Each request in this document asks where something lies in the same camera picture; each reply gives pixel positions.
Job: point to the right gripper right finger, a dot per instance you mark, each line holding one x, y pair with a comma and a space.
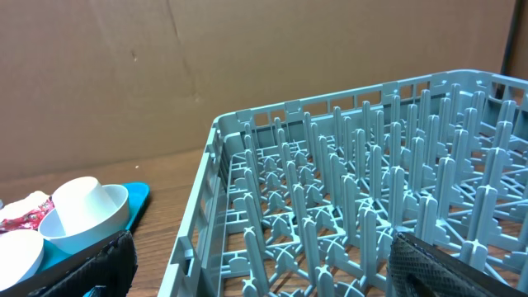
417, 269

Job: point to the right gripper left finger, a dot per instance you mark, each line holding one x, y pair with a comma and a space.
106, 268

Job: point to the red snack wrapper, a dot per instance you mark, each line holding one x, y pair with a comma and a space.
30, 220

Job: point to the small white bowl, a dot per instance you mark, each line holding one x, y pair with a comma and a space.
22, 252

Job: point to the white napkin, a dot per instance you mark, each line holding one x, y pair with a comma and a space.
22, 207

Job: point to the white paper cup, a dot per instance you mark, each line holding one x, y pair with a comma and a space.
82, 203

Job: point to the grey bowl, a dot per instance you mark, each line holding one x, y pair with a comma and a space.
75, 236

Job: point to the teal serving tray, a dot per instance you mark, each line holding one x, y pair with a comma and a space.
138, 200

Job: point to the grey dish rack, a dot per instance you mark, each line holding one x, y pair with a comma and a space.
306, 196

